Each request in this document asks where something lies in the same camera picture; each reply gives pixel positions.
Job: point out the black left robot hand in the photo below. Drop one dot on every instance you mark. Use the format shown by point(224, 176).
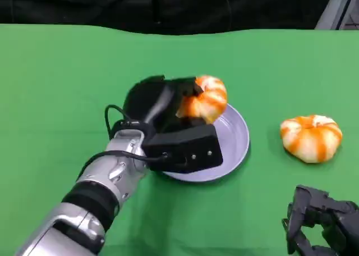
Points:
point(148, 98)

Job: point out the orange and white bread roll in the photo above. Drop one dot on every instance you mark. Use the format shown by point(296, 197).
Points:
point(308, 139)
point(213, 98)

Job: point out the green table cloth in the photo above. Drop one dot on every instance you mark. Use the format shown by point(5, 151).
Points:
point(56, 84)

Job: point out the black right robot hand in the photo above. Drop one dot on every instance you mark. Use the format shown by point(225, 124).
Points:
point(331, 211)

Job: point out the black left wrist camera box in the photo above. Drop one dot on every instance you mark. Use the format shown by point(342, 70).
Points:
point(185, 146)

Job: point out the black backdrop curtain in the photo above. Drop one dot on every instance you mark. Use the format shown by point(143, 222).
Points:
point(168, 6)

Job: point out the grey metal frame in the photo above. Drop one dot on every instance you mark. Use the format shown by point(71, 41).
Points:
point(336, 11)

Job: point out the lilac plate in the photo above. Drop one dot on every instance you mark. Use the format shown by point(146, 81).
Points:
point(232, 138)

